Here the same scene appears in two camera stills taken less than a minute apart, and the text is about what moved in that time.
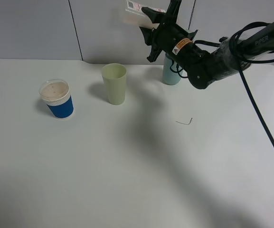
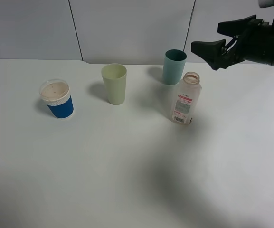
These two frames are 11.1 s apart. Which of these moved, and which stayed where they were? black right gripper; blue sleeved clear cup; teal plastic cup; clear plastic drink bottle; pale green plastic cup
Moved: black right gripper; clear plastic drink bottle
Stayed: pale green plastic cup; blue sleeved clear cup; teal plastic cup
